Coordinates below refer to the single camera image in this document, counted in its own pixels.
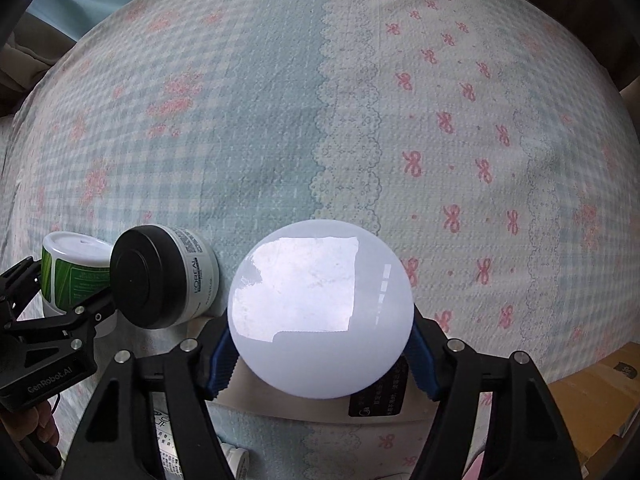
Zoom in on brown cushion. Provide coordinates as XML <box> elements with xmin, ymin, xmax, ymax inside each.
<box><xmin>0</xmin><ymin>10</ymin><xmax>68</xmax><ymax>117</ymax></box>

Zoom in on white printed bottle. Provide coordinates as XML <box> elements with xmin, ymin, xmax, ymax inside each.
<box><xmin>152</xmin><ymin>404</ymin><xmax>252</xmax><ymax>480</ymax></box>

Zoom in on person's left hand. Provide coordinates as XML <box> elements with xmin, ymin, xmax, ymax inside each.
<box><xmin>0</xmin><ymin>399</ymin><xmax>61</xmax><ymax>461</ymax></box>

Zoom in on cardboard box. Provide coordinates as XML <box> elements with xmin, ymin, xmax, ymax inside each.
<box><xmin>547</xmin><ymin>342</ymin><xmax>640</xmax><ymax>480</ymax></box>

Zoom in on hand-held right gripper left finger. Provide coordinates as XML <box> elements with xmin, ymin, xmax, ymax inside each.
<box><xmin>60</xmin><ymin>317</ymin><xmax>239</xmax><ymax>480</ymax></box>

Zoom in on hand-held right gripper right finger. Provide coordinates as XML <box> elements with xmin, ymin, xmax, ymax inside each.
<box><xmin>406</xmin><ymin>305</ymin><xmax>583</xmax><ymax>480</ymax></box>

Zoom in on white jar with green label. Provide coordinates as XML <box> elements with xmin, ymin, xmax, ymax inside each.
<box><xmin>40</xmin><ymin>231</ymin><xmax>117</xmax><ymax>338</ymax></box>

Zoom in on checked bed sheet pink bows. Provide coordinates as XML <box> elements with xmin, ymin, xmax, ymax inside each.
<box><xmin>0</xmin><ymin>0</ymin><xmax>640</xmax><ymax>480</ymax></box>

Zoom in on white glossy sphere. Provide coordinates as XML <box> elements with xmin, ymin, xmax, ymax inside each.
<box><xmin>227</xmin><ymin>220</ymin><xmax>416</xmax><ymax>401</ymax></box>

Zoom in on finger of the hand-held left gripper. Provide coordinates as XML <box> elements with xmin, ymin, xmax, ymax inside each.
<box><xmin>0</xmin><ymin>256</ymin><xmax>44</xmax><ymax>322</ymax></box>
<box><xmin>4</xmin><ymin>291</ymin><xmax>119</xmax><ymax>345</ymax></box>

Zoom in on white jar with black lid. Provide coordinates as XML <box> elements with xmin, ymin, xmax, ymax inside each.
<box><xmin>109</xmin><ymin>225</ymin><xmax>220</xmax><ymax>331</ymax></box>

